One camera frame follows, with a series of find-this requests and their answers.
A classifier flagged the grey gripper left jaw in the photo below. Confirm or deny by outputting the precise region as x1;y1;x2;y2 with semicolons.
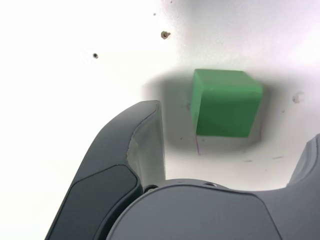
46;99;167;240

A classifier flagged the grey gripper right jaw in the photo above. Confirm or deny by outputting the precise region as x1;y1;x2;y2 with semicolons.
107;133;320;240

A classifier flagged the green cube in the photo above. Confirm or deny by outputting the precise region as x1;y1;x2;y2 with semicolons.
189;68;264;138

